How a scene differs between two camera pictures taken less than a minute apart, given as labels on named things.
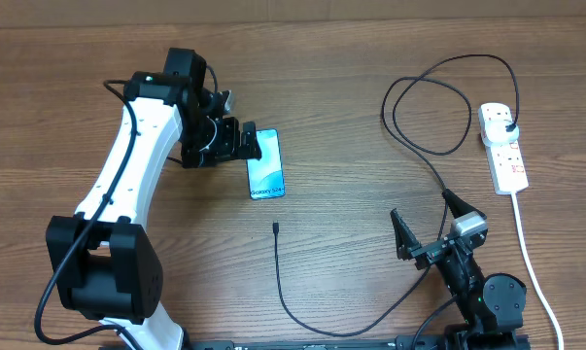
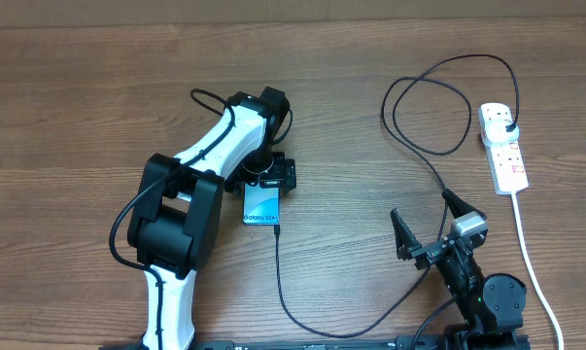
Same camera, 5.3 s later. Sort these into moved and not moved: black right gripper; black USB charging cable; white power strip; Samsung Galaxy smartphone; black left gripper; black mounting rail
Moved: Samsung Galaxy smartphone; black left gripper
Not moved: black USB charging cable; white power strip; black mounting rail; black right gripper
